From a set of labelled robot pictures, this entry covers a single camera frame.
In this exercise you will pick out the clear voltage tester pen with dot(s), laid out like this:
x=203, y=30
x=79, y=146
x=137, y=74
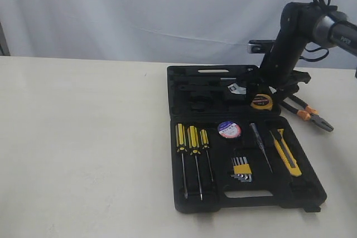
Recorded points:
x=260, y=143

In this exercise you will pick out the middle yellow black screwdriver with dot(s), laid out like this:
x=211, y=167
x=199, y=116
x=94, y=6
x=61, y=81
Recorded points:
x=195, y=151

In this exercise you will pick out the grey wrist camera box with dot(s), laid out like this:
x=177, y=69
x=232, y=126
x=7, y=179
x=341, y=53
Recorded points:
x=260, y=46

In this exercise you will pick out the adjustable wrench black handle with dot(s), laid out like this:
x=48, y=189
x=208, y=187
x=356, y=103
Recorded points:
x=233, y=88

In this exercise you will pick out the black orange combination pliers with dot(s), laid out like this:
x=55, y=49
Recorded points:
x=306, y=113

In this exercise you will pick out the small yellow black screwdriver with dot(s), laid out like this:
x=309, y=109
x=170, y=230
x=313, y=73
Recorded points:
x=206, y=146

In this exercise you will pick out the hex key set yellow holder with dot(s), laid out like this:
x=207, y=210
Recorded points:
x=241, y=170

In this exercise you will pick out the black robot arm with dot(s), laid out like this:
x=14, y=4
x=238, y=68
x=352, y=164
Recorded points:
x=300, y=24

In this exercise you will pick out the yellow tape measure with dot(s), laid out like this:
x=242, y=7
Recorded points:
x=262, y=102

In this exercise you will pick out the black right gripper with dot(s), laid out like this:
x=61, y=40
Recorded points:
x=276, y=70

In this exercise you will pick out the white fabric backdrop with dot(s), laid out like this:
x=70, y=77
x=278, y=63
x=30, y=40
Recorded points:
x=179, y=31

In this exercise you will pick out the black plastic tool case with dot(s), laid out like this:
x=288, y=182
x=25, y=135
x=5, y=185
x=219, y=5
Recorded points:
x=206, y=110

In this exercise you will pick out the claw hammer black handle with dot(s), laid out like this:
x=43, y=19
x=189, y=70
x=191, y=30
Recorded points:
x=194, y=77

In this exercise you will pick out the black PVC insulating tape roll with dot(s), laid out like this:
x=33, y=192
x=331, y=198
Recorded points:
x=229, y=130

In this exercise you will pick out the yellow utility knife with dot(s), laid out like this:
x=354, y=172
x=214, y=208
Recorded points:
x=285, y=153

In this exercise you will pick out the large yellow black screwdriver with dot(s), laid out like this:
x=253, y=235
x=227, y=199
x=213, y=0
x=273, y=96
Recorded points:
x=181, y=148

